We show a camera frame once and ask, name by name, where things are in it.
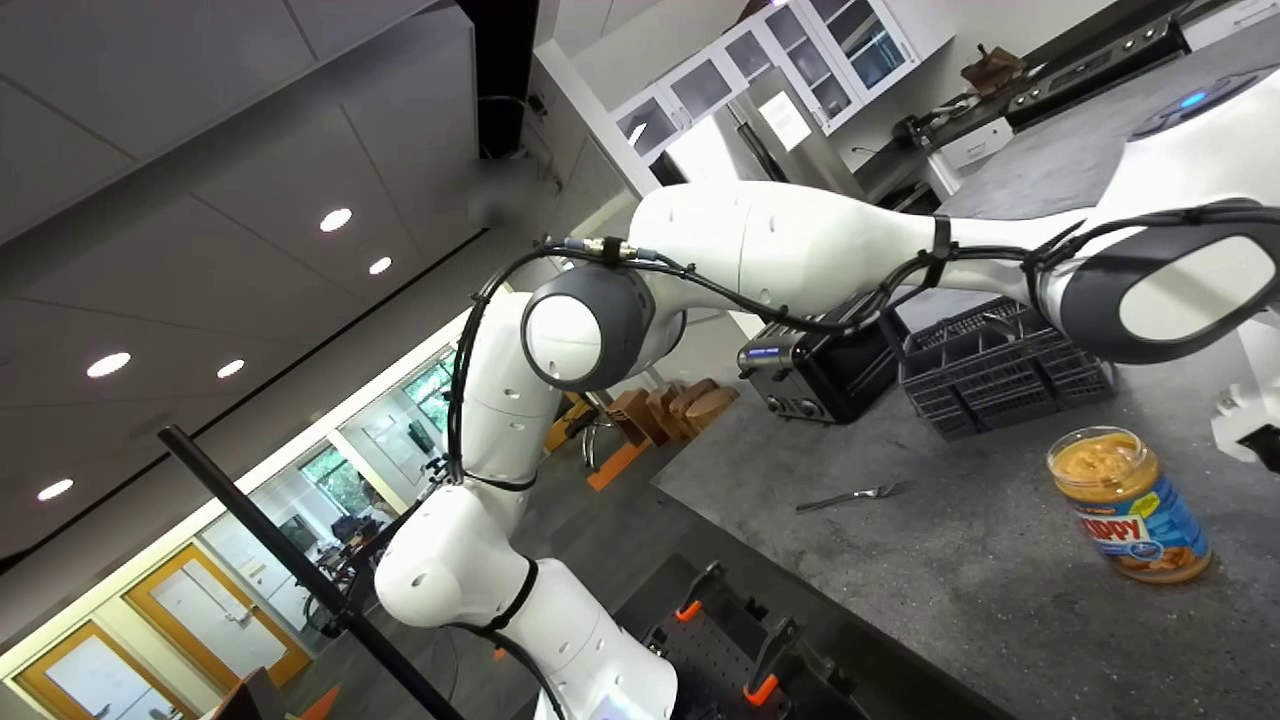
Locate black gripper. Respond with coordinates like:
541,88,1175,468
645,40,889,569
1236,421,1280,471

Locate open peanut butter jar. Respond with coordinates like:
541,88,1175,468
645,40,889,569
1046,421,1222,588

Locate black plastic crate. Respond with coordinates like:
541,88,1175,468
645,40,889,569
895,290,1120,439

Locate silver metal fork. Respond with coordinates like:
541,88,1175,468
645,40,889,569
791,479,918,517

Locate white box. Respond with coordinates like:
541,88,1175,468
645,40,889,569
924,114,1021,198

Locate black box device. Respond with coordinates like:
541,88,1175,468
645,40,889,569
740,311,914,432

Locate white paper sheet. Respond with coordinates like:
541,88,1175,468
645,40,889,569
757,88,815,154

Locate white glass door cabinets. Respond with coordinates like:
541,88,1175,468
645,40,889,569
614,0,958,165

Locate wooden block stack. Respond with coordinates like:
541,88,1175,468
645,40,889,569
574,374,743,494

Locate ceiling projector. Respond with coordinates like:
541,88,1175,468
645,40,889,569
465,146,557,233

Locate black ceiling column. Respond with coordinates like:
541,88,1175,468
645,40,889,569
456,0,545,171

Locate black slanted pole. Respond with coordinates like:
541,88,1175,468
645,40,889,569
155,421,465,720

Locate orange framed glass door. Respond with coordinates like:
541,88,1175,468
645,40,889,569
11,617,159,720
124,541,317,694

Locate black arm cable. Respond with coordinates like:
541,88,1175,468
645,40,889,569
439,196,1280,492

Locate orange handled bar clamp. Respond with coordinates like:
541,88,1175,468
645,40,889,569
740,617,810,713
668,554,732,633

